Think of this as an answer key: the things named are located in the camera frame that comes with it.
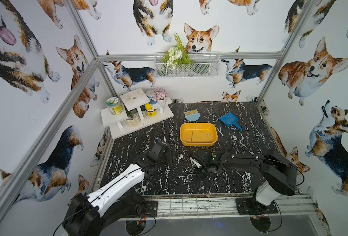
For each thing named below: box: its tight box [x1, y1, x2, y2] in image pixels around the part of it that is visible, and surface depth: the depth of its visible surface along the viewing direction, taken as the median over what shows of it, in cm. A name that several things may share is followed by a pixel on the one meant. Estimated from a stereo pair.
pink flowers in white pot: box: [152, 87, 170, 106], surface depth 95 cm
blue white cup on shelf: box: [148, 95, 158, 105], surface depth 97 cm
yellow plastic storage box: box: [179, 122, 218, 148], surface depth 105 cm
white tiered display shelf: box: [100, 88, 174, 141], surface depth 105 cm
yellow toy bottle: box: [144, 102, 157, 118], surface depth 109 cm
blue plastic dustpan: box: [218, 112, 243, 132], surface depth 114 cm
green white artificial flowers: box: [161, 31, 192, 70], surface depth 82 cm
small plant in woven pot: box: [125, 109, 141, 128], surface depth 106 cm
